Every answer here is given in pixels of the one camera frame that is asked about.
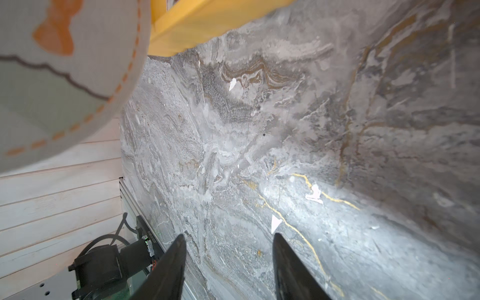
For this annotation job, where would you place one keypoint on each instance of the white bear green coaster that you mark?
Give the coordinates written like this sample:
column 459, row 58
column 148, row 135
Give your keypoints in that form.
column 67, row 67

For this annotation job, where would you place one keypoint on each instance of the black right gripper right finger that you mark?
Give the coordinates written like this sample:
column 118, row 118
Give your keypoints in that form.
column 293, row 281

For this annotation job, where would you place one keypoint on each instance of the yellow plastic storage box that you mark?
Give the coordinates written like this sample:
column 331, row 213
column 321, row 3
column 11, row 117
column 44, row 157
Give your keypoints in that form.
column 181, row 25

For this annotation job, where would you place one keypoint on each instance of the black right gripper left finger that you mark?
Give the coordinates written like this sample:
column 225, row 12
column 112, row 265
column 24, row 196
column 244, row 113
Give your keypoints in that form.
column 167, row 279

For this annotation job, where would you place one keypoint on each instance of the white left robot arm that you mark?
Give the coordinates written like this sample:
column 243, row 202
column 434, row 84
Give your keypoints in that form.
column 105, row 265

